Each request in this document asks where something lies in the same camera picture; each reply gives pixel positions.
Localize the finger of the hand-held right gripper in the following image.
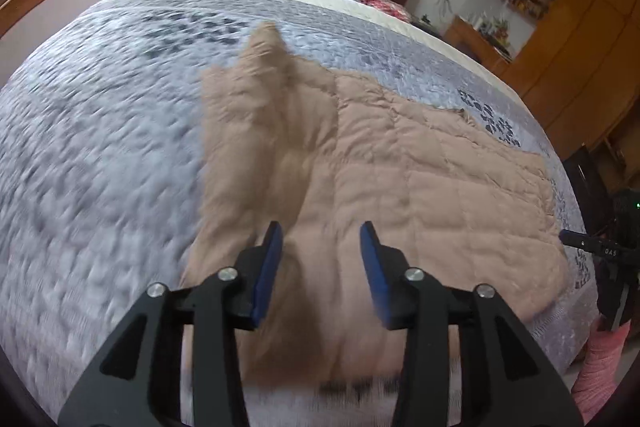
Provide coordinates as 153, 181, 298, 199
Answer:
558, 229, 603, 252

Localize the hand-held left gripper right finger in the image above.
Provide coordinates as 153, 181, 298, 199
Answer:
360, 220, 584, 427

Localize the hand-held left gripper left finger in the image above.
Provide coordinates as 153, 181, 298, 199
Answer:
58, 220, 284, 427

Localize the beige quilted jacket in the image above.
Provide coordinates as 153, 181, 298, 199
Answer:
180, 21, 569, 389

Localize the person's right forearm pink sleeve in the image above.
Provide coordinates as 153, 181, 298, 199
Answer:
571, 321, 632, 414

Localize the black chair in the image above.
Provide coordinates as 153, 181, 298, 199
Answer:
564, 147, 618, 235

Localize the wooden wardrobe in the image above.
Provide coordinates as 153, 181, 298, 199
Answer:
496, 0, 640, 160

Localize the grey quilted bedspread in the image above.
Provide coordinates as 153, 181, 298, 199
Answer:
0, 0, 601, 427

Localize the wooden desk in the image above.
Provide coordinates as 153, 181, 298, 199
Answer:
442, 17, 514, 78

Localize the desk clutter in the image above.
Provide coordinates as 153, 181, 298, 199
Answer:
472, 14, 516, 58

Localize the dark nightstand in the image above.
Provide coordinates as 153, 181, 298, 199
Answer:
410, 13, 446, 40

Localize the red plaid cloth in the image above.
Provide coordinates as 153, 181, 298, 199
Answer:
347, 0, 417, 20

